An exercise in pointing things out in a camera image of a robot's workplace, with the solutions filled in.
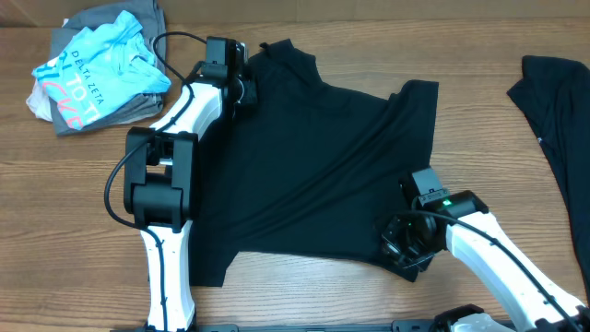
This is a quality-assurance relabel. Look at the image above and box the black t-shirt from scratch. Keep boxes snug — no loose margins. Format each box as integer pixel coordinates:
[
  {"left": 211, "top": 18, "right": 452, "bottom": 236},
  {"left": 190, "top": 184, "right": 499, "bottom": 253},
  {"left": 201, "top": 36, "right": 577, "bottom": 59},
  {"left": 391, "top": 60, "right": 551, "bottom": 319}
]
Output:
[{"left": 189, "top": 40, "right": 439, "bottom": 287}]

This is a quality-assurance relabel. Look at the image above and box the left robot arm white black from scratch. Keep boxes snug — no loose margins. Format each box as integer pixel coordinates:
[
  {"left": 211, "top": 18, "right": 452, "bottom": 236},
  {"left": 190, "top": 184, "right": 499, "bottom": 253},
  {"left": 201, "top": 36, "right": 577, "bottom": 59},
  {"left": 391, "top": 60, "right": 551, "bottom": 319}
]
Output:
[{"left": 124, "top": 63, "right": 257, "bottom": 331}]

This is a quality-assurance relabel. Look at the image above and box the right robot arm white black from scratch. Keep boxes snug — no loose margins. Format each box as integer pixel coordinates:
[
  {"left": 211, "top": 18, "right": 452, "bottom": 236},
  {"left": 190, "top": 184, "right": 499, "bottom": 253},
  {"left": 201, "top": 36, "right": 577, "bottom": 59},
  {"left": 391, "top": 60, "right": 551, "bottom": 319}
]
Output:
[{"left": 382, "top": 189, "right": 589, "bottom": 331}]

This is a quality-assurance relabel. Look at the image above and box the grey folded garment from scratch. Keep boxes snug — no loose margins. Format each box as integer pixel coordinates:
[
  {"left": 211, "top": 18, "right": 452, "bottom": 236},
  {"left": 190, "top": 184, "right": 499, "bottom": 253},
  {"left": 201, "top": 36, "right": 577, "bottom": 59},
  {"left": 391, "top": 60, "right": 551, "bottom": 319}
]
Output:
[{"left": 49, "top": 0, "right": 166, "bottom": 136}]

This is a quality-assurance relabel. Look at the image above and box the light blue printed t-shirt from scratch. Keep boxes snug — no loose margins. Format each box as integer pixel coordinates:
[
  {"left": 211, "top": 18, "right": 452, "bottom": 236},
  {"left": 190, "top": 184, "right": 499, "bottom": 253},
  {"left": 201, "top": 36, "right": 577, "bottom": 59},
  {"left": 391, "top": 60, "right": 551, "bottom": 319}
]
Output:
[{"left": 32, "top": 10, "right": 171, "bottom": 130}]

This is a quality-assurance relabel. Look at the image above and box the white folded garment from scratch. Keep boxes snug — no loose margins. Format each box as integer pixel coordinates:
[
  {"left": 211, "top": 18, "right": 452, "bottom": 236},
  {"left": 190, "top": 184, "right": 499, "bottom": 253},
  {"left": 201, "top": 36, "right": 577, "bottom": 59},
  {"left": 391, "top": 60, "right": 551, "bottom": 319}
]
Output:
[{"left": 26, "top": 18, "right": 72, "bottom": 122}]

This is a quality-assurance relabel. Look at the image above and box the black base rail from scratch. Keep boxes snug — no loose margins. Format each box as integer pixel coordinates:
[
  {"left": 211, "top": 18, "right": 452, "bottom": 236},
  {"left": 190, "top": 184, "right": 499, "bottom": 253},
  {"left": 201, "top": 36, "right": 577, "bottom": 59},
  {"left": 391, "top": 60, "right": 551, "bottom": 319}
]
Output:
[{"left": 110, "top": 317, "right": 522, "bottom": 332}]

